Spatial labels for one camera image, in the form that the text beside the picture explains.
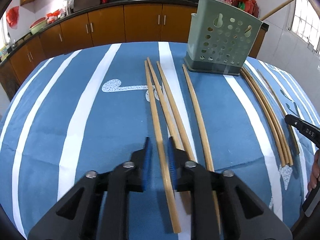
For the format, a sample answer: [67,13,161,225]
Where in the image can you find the brown lower kitchen cabinets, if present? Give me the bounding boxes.
[0,3,266,98]

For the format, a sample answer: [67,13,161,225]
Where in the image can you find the person's right hand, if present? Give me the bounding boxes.
[308,150,320,192]

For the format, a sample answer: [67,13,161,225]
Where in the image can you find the blue white striped tablecloth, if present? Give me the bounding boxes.
[1,42,316,236]

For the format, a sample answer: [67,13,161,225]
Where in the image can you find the green perforated utensil holder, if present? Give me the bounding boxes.
[184,0,263,76]

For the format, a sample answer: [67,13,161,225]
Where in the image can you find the red bags and bottles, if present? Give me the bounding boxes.
[231,0,259,18]

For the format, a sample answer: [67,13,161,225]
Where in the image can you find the green basin with red lid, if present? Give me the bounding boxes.
[30,17,47,35]

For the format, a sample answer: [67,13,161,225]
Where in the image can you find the red plastic bag on wall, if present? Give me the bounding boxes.
[6,6,20,29]

